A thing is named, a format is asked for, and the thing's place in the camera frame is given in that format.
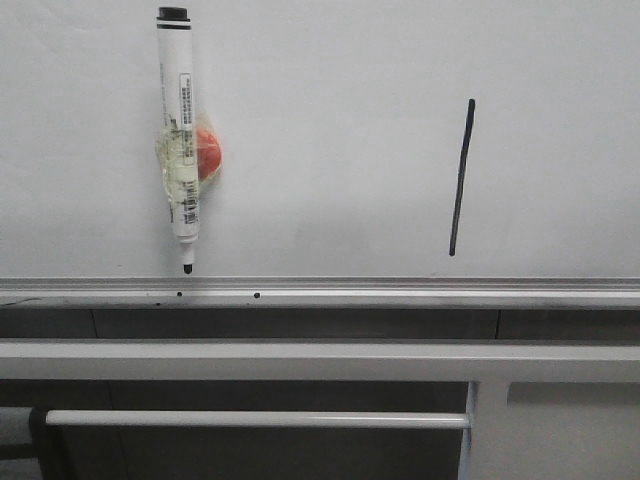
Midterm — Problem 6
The white whiteboard marker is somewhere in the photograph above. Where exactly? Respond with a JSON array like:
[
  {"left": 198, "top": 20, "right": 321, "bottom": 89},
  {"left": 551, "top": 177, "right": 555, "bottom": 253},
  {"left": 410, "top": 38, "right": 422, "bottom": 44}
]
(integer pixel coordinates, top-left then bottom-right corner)
[{"left": 156, "top": 6, "right": 200, "bottom": 275}]

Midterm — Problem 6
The white horizontal rod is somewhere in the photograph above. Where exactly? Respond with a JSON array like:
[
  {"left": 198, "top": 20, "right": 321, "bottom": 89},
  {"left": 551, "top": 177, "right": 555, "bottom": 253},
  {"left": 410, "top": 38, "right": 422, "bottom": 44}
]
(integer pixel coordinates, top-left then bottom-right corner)
[{"left": 46, "top": 410, "right": 471, "bottom": 430}]

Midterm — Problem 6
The white whiteboard with aluminium frame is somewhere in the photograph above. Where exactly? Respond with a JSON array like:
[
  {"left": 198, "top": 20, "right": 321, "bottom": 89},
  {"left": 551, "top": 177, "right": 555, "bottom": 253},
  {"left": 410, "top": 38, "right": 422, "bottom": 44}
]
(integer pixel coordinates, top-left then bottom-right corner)
[{"left": 1, "top": 1, "right": 639, "bottom": 309}]

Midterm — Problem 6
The black rod bracket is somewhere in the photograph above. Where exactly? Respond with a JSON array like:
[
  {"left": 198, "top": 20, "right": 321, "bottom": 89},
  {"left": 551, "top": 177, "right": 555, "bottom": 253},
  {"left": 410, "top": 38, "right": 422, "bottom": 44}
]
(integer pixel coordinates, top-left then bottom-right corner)
[{"left": 28, "top": 409, "right": 76, "bottom": 480}]

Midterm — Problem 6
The red round magnet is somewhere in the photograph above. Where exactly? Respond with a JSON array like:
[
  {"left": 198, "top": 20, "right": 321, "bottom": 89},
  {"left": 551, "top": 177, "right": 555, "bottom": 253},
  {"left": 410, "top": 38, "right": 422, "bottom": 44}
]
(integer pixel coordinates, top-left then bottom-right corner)
[{"left": 195, "top": 112, "right": 223, "bottom": 185}]

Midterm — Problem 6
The white metal table frame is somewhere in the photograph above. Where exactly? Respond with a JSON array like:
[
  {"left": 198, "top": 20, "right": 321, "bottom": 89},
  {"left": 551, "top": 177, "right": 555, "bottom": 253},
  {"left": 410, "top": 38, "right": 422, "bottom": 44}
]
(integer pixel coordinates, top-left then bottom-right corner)
[{"left": 1, "top": 341, "right": 639, "bottom": 479}]

